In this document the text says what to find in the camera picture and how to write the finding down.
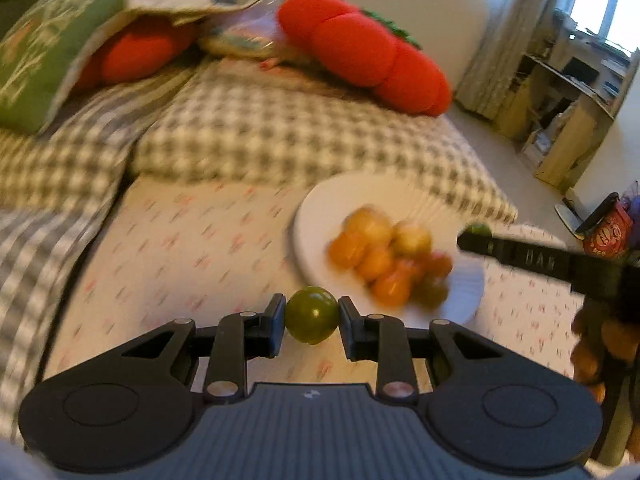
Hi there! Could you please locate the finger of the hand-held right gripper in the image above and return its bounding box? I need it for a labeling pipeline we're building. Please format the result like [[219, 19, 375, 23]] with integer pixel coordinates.
[[456, 230, 592, 294]]

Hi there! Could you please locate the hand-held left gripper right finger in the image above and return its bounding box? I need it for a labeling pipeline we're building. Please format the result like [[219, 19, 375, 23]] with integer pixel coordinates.
[[338, 296, 505, 402]]

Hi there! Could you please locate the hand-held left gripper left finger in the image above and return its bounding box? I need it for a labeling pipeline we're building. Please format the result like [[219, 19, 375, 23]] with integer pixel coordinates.
[[120, 293, 287, 405]]

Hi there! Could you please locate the orange mandarin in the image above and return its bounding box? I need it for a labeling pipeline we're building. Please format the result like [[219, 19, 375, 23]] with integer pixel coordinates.
[[369, 272, 414, 309], [357, 247, 399, 284]]

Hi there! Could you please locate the mandarin with stem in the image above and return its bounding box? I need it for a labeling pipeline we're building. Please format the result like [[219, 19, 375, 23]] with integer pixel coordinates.
[[327, 230, 371, 269]]

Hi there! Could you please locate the red tomato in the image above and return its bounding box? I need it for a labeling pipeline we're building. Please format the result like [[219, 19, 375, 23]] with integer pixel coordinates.
[[419, 252, 454, 281]]

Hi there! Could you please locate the white plate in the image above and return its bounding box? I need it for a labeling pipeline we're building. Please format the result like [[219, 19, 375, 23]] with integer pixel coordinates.
[[292, 170, 486, 329]]

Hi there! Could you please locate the person's right hand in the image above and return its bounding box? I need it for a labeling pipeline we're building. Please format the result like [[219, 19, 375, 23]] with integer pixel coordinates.
[[570, 302, 640, 404]]

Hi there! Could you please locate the white slipper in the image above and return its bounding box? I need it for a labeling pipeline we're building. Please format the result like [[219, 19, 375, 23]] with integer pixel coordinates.
[[554, 204, 584, 234]]

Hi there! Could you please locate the yellow round fruit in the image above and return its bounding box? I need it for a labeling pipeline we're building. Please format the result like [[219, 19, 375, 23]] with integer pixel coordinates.
[[392, 220, 434, 257], [344, 206, 394, 247]]

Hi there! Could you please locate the cherry print cloth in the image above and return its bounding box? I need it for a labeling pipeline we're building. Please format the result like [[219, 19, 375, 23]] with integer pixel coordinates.
[[44, 174, 622, 402]]

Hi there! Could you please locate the wooden shelf unit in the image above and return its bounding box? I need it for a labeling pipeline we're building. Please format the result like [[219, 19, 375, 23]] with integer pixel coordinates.
[[494, 9, 640, 192]]

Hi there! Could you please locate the grey checkered pillow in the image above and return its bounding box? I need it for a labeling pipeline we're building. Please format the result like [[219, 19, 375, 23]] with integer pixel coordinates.
[[131, 56, 519, 224]]

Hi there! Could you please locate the grey patterned curtain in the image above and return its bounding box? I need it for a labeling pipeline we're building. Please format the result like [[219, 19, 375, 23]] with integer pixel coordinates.
[[456, 0, 557, 122]]

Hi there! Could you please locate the window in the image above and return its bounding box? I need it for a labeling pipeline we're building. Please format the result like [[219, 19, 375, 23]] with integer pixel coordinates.
[[434, 0, 640, 52]]

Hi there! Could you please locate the grey checkered blanket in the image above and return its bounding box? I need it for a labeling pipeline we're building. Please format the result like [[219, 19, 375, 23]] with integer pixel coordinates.
[[0, 59, 212, 442]]

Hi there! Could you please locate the large red tomato cushion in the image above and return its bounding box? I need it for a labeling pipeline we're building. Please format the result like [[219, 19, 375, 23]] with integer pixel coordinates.
[[276, 0, 454, 117]]

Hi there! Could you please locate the plastic bag with striped cloth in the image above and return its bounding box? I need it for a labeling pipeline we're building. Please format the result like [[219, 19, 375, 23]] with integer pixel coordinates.
[[196, 0, 322, 62]]

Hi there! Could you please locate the small red cushion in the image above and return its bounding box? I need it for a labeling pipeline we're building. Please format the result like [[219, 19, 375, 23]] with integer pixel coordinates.
[[74, 14, 199, 89]]

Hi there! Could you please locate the green leaf pattern pillow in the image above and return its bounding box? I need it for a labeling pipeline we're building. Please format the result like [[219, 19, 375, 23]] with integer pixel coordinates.
[[0, 0, 127, 137]]

